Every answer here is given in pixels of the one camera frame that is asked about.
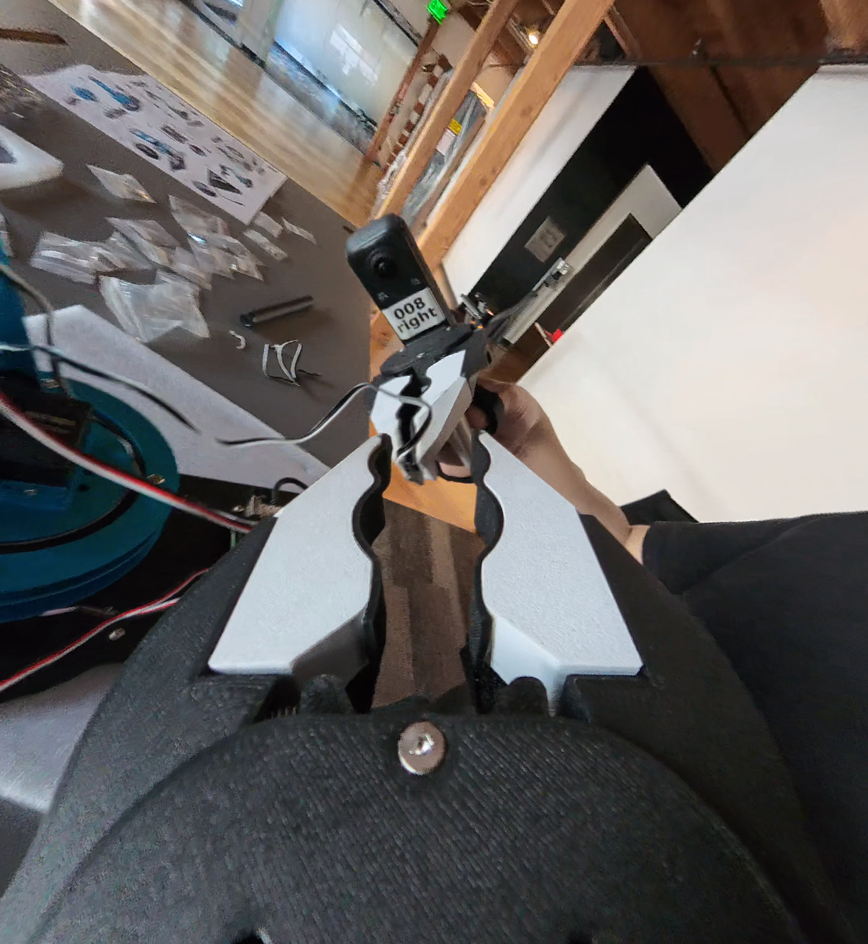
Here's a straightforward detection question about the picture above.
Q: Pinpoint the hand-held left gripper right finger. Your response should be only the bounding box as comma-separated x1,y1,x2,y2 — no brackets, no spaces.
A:
463,431,643,676

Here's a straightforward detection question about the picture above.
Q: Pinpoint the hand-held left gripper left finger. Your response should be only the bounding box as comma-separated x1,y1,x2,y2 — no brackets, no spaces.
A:
207,434,393,676

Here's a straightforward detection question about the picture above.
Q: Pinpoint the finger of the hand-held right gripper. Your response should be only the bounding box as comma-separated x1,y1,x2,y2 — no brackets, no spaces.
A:
371,375,418,462
403,353,474,485

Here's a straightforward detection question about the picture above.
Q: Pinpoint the red white black servo cable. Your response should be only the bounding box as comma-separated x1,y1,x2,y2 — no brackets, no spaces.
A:
0,195,258,532
0,568,210,712

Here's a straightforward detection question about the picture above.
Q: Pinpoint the dark grey desk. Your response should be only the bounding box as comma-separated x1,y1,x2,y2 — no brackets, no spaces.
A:
0,0,376,944

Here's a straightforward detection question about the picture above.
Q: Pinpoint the person's right hand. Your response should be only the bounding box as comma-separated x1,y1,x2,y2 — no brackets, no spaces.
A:
482,380,591,513

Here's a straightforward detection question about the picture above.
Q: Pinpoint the black screwdriver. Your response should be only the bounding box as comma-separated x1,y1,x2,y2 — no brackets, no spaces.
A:
241,295,315,327

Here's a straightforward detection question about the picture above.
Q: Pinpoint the printed instruction sheet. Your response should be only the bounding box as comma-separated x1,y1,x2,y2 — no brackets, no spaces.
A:
27,65,288,224

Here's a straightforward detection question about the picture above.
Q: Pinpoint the pile of clear plastic bags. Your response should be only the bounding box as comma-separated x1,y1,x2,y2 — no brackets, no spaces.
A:
0,164,317,344

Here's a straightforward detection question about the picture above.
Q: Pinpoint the small black white wire bundle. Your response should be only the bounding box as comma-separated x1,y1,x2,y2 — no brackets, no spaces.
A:
260,339,322,386

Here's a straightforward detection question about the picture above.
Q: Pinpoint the grey wall notice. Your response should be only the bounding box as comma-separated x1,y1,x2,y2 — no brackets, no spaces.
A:
526,217,566,261

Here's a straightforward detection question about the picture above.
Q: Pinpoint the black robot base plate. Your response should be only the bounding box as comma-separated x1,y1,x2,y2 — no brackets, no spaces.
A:
0,472,273,709

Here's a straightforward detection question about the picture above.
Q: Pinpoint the white foam frame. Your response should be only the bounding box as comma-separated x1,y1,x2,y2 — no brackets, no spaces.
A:
0,96,62,194

